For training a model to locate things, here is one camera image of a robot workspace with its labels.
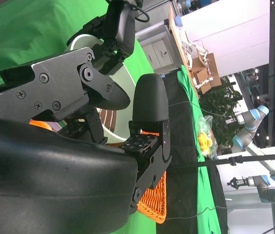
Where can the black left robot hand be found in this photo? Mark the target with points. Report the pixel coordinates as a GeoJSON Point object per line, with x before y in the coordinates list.
{"type": "Point", "coordinates": [122, 31]}

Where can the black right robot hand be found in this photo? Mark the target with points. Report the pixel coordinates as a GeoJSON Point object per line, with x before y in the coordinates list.
{"type": "Point", "coordinates": [54, 175]}

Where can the grey-green round bowl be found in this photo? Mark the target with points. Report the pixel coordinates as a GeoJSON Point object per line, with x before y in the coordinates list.
{"type": "Point", "coordinates": [125, 80]}

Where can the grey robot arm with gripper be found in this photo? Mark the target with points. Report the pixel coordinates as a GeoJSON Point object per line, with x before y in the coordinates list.
{"type": "Point", "coordinates": [268, 190]}

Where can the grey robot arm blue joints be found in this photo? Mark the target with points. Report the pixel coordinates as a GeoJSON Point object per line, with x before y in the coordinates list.
{"type": "Point", "coordinates": [249, 124]}
{"type": "Point", "coordinates": [184, 3]}

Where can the small white mechanical arm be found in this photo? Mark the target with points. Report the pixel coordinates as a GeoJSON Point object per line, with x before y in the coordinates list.
{"type": "Point", "coordinates": [198, 51]}

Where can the chocolate cake slice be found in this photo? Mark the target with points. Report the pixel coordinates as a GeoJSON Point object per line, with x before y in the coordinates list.
{"type": "Point", "coordinates": [108, 119]}

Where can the orange wicker basket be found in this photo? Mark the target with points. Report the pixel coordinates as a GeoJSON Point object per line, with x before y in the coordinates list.
{"type": "Point", "coordinates": [154, 202]}

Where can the white cabinet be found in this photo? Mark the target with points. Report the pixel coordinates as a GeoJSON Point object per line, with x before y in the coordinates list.
{"type": "Point", "coordinates": [159, 51]}

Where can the brown cardboard box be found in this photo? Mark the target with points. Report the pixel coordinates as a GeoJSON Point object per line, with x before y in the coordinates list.
{"type": "Point", "coordinates": [207, 75]}

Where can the green tablecloth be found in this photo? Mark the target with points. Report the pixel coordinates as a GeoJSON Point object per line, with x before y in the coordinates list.
{"type": "Point", "coordinates": [18, 31]}

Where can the clear bag of toys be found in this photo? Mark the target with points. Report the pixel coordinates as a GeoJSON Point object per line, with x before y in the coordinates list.
{"type": "Point", "coordinates": [206, 141]}

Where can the black camera boom pole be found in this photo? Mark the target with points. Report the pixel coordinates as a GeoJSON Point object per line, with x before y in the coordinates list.
{"type": "Point", "coordinates": [237, 161]}

